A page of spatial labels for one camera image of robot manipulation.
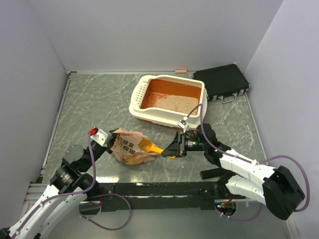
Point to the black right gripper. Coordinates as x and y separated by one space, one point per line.
177 148

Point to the yellow plastic scoop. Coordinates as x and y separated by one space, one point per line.
148 147

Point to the pink cat litter bag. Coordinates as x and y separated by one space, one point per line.
126 148

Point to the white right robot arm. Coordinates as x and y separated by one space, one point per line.
276 188

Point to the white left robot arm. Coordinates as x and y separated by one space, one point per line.
69 186

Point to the cream orange litter box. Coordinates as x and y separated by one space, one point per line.
150 88

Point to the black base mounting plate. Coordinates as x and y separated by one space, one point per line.
159 195

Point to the small wooden block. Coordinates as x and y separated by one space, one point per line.
180 71

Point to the black hard case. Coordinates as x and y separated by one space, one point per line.
222 82

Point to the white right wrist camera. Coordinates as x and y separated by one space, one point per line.
183 124

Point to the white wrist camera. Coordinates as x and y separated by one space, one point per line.
100 137
183 124

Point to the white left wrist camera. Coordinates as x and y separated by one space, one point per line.
100 137

